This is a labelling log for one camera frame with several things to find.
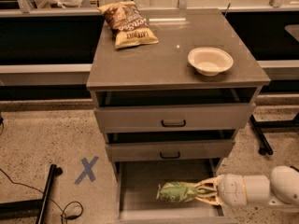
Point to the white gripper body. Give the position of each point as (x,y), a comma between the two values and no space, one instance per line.
(231,189)

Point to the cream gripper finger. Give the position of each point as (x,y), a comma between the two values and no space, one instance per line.
(208,196)
(208,184)

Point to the green jalapeno chip bag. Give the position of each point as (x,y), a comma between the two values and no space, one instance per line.
(176,192)

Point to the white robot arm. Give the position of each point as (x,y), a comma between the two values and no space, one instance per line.
(280,190)

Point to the grey middle drawer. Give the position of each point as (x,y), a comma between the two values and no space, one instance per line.
(164,151)

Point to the grey drawer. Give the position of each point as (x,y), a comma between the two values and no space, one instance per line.
(138,187)
(169,118)
(164,151)

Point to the grey top drawer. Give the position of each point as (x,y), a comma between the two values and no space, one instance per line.
(169,118)

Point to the grey bottom drawer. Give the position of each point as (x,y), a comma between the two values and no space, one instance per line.
(138,187)

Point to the grey drawer cabinet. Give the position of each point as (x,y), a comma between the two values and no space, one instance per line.
(160,74)

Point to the brown yellow chip bag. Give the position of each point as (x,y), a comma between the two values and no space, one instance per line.
(127,25)

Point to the black stand leg right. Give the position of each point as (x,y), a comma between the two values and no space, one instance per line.
(258,126)

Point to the black stand leg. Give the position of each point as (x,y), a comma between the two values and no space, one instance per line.
(32,208)
(258,126)

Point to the white paper bowl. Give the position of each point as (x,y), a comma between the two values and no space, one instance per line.
(210,61)

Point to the blue tape cross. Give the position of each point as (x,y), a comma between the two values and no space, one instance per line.
(87,170)

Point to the black stand leg left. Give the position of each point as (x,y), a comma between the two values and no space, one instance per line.
(32,208)

